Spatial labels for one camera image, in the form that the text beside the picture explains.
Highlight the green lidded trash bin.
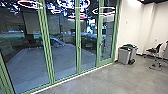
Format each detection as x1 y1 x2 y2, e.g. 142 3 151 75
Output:
122 43 139 65

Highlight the black wheeled office chair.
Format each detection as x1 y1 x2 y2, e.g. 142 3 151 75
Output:
144 40 168 71

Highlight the white wall light switch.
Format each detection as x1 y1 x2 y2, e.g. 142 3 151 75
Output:
124 20 130 26

